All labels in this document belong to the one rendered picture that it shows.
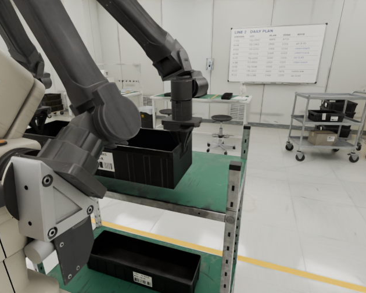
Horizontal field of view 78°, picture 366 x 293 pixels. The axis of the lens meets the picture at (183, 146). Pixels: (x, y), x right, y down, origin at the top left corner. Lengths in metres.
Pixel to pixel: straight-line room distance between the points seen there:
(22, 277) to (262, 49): 5.23
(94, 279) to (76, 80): 1.10
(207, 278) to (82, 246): 0.80
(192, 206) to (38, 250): 0.38
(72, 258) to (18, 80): 0.38
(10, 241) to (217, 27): 5.35
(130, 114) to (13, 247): 0.33
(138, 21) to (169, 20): 5.36
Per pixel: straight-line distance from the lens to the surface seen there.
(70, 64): 0.41
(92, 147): 0.38
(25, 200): 0.36
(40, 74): 0.94
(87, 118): 0.40
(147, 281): 1.22
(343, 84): 5.63
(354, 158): 4.12
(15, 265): 0.60
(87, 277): 1.38
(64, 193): 0.36
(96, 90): 0.39
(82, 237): 0.61
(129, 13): 0.56
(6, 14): 0.80
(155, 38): 0.57
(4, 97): 0.46
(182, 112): 0.60
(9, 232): 0.54
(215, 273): 1.32
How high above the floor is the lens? 1.34
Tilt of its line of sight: 20 degrees down
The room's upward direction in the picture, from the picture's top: straight up
